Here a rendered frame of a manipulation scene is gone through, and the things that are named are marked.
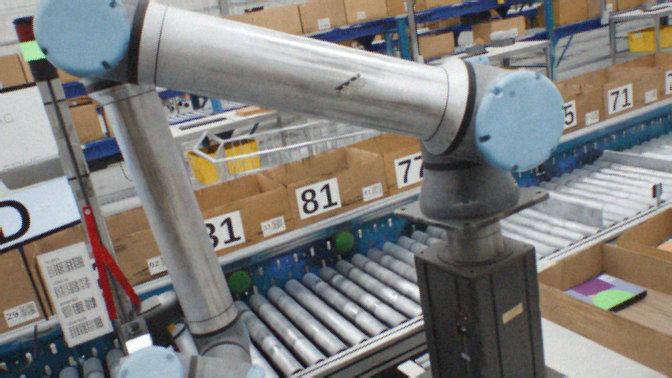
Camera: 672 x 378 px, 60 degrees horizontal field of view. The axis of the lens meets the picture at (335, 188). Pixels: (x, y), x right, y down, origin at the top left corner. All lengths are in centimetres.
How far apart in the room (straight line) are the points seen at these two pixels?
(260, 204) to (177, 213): 98
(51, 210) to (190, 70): 60
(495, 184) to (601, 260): 74
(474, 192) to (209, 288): 49
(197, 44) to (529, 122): 47
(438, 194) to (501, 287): 22
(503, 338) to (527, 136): 46
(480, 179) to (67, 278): 80
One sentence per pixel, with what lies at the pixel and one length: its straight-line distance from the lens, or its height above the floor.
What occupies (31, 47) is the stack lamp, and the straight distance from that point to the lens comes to 117.
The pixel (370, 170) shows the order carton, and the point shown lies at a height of 101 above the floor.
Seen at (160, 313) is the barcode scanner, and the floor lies 107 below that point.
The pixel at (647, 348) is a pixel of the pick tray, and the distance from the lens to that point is 141.
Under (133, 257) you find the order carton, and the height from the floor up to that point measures 98.
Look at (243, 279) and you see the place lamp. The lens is 190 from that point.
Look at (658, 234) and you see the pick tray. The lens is 196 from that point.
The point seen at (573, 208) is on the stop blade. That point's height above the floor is 79.
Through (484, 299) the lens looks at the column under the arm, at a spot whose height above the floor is 102.
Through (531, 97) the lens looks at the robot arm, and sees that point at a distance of 88.
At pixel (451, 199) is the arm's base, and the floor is 122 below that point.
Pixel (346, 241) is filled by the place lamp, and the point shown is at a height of 81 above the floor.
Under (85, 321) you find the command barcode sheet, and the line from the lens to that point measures 127.
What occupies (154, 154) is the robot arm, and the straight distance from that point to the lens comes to 96.
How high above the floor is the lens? 158
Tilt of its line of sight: 17 degrees down
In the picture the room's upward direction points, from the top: 11 degrees counter-clockwise
